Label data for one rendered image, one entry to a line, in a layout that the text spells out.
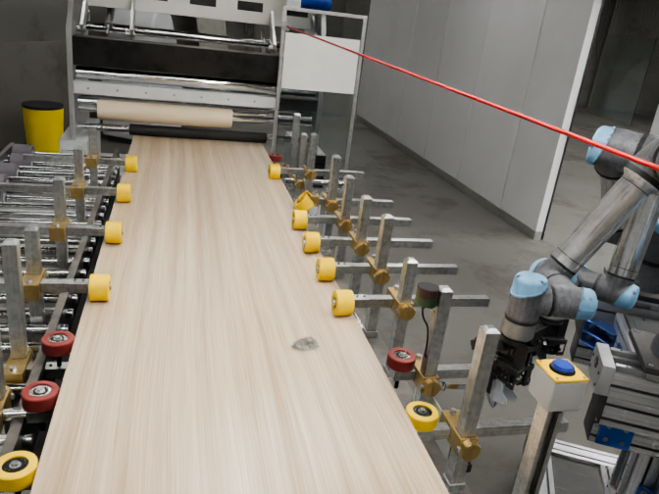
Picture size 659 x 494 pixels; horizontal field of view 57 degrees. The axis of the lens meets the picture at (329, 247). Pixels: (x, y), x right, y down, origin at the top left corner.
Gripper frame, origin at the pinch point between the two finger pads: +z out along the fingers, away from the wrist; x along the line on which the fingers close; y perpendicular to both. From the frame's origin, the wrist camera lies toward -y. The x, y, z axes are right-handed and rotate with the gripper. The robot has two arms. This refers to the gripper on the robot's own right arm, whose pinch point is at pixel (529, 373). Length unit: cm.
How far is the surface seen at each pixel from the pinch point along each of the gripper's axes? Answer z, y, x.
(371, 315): 4, -36, 44
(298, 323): -7, -68, 19
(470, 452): -1.8, -35.7, -33.5
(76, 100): -26, -163, 258
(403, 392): 12.6, -34.7, 10.5
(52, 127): 43, -218, 490
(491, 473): 83, 30, 45
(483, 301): -12.5, -6.2, 23.5
